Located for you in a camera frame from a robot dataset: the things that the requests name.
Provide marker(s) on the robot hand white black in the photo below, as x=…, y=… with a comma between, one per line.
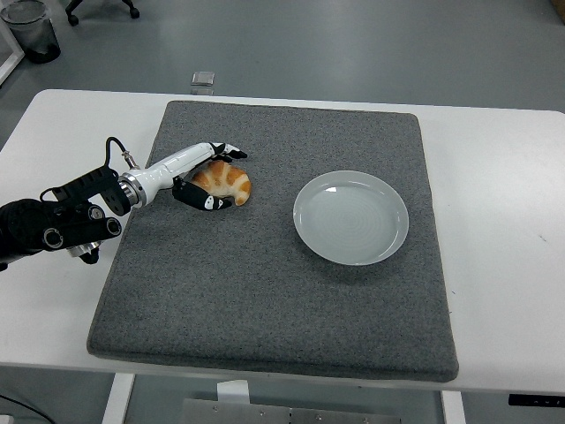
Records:
x=176, y=161

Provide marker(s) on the golden croissant bread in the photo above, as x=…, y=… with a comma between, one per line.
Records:
x=229, y=179

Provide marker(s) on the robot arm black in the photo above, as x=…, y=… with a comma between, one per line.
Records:
x=26, y=221

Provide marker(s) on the round grey plate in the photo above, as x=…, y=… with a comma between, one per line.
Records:
x=353, y=221

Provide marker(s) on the grey metal plate with screws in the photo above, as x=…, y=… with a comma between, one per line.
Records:
x=265, y=415

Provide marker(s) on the clear floor socket cover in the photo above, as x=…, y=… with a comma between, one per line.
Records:
x=204, y=78

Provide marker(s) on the grey felt mat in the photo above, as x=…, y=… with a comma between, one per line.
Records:
x=220, y=287

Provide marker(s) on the black office chair base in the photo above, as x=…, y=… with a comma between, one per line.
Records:
x=71, y=18

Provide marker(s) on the black mesh trash bin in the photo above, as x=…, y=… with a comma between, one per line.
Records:
x=31, y=31

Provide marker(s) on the white table leg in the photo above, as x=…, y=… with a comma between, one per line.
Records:
x=452, y=411
x=117, y=402

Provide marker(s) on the black table control panel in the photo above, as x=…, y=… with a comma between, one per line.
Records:
x=534, y=399

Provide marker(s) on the white frame furniture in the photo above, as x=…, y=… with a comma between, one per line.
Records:
x=17, y=55

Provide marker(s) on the white table bracket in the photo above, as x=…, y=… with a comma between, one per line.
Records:
x=231, y=391

